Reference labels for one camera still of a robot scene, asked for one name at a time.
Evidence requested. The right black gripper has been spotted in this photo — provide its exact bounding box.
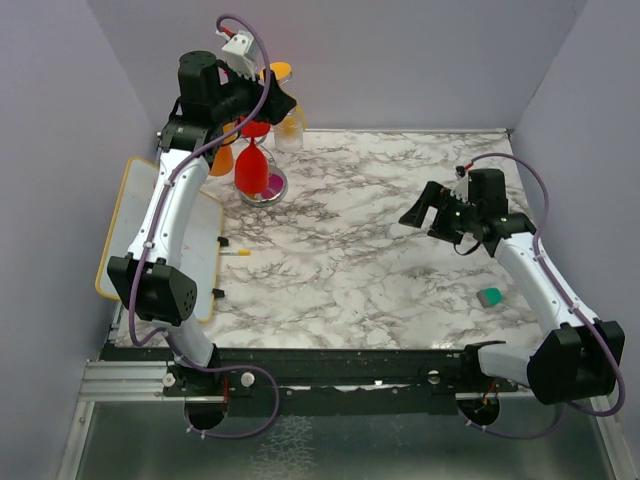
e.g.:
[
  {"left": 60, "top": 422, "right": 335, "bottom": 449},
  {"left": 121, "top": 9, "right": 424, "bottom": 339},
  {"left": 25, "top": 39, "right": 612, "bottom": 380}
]
[{"left": 400, "top": 180, "right": 481, "bottom": 244}]

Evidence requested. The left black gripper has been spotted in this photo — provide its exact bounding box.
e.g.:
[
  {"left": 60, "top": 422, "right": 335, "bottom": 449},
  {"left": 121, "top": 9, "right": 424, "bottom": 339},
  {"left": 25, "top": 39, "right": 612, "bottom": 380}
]
[{"left": 210, "top": 59, "right": 295, "bottom": 125}]

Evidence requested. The clear wine glass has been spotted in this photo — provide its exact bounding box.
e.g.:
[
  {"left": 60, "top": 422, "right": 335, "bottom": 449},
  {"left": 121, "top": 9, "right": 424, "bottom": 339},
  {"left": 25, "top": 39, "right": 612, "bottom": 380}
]
[{"left": 273, "top": 106, "right": 306, "bottom": 153}]

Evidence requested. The chrome wine glass rack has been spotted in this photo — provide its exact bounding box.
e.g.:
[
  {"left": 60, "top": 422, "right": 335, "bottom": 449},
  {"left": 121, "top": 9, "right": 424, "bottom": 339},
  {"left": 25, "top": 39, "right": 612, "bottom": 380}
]
[{"left": 234, "top": 69, "right": 290, "bottom": 206}]

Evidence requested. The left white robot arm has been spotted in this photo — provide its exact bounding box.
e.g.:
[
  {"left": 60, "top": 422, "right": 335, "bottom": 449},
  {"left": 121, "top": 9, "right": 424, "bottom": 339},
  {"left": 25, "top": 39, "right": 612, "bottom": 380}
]
[{"left": 107, "top": 51, "right": 296, "bottom": 395}]

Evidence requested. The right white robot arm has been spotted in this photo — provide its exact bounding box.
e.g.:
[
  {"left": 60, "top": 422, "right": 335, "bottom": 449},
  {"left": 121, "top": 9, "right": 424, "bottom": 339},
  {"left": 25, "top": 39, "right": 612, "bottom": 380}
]
[{"left": 399, "top": 169, "right": 625, "bottom": 405}]

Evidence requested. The yellow wine glass right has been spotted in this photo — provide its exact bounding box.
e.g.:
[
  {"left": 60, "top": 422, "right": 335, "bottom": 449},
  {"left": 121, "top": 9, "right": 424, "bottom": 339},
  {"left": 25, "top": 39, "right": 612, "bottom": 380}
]
[{"left": 259, "top": 61, "right": 293, "bottom": 85}]

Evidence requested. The orange wine glass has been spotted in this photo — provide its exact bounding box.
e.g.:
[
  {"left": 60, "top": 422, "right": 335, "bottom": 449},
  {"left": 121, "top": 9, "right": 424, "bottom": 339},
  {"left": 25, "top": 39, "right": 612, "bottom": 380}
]
[{"left": 209, "top": 133, "right": 238, "bottom": 177}]

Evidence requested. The red wine glass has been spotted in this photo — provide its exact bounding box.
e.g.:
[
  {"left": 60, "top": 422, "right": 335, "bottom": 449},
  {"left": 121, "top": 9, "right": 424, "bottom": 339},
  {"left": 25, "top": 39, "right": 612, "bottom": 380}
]
[{"left": 233, "top": 119, "right": 274, "bottom": 195}]

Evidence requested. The pink wine glass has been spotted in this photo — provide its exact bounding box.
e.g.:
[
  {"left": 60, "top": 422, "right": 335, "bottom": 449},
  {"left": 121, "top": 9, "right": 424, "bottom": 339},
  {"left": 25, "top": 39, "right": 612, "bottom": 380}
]
[{"left": 265, "top": 173, "right": 286, "bottom": 198}]

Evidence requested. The green whiteboard eraser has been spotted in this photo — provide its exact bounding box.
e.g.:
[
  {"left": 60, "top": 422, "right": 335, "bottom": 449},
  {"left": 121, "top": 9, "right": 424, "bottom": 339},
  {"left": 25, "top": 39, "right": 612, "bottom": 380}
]
[{"left": 476, "top": 287, "right": 503, "bottom": 308}]

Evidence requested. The yellow framed whiteboard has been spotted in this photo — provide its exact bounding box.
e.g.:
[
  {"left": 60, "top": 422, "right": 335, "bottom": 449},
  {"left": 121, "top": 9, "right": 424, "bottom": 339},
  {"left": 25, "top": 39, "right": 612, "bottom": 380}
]
[{"left": 95, "top": 157, "right": 225, "bottom": 323}]

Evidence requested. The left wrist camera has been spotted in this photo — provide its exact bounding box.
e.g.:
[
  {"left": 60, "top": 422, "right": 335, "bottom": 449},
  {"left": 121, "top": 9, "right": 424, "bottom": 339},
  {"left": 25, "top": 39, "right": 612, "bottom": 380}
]
[{"left": 222, "top": 30, "right": 259, "bottom": 79}]

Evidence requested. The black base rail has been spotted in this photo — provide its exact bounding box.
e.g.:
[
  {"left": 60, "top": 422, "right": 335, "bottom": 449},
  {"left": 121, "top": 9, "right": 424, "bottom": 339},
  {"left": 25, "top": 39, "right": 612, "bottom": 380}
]
[{"left": 100, "top": 344, "right": 517, "bottom": 418}]

